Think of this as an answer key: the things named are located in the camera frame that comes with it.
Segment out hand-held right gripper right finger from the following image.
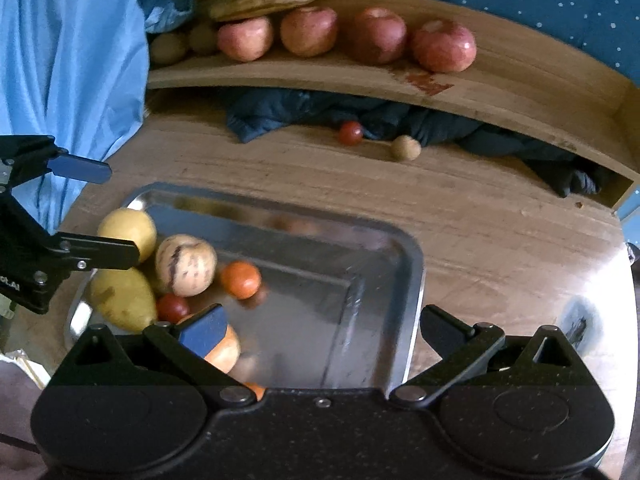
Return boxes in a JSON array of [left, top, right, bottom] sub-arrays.
[[389, 304, 593, 407]]

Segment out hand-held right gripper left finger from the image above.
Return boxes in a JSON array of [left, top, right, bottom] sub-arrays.
[[47, 304, 258, 407]]

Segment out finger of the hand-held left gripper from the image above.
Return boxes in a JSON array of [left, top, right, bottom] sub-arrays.
[[0, 135, 113, 188], [44, 232, 140, 273]]

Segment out yellow orange round fruit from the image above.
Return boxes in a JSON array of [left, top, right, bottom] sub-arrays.
[[176, 312, 242, 375]]

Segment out dark red tomato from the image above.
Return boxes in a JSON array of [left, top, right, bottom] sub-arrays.
[[156, 293, 192, 324]]

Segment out yellow oval fruit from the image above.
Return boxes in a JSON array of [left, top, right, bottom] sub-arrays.
[[96, 207, 158, 264], [89, 266, 159, 333]]

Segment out small orange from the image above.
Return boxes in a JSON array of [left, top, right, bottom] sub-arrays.
[[220, 261, 262, 299]]

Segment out pale striped pepino melon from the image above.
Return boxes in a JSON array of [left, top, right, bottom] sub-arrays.
[[155, 234, 218, 297]]

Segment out metal tray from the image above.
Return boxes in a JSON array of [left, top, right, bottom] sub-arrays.
[[65, 181, 426, 392]]

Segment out light blue plastic sheet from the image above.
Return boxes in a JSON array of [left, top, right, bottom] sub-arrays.
[[0, 0, 152, 233]]

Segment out dull pink cloth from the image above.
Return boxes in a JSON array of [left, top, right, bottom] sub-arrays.
[[0, 362, 51, 480]]

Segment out brown kiwi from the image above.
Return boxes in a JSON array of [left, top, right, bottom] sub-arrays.
[[150, 32, 190, 66], [187, 22, 221, 57]]

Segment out small brown round fruit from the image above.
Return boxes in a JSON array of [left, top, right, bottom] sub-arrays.
[[391, 135, 422, 162]]

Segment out crumpled blue plastic bag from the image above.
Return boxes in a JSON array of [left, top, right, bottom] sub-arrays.
[[139, 0, 196, 35]]

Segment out red apple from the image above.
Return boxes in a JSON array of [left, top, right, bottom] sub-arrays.
[[216, 16, 275, 63], [411, 19, 477, 73], [280, 6, 339, 58], [350, 6, 408, 66]]

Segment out dark blue cloth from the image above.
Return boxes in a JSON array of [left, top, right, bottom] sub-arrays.
[[225, 87, 603, 198]]

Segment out wooden shelf board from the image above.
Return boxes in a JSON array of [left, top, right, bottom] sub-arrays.
[[147, 0, 640, 211]]

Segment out blue white-dotted cloth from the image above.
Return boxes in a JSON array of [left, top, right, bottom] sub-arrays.
[[430, 0, 640, 81]]

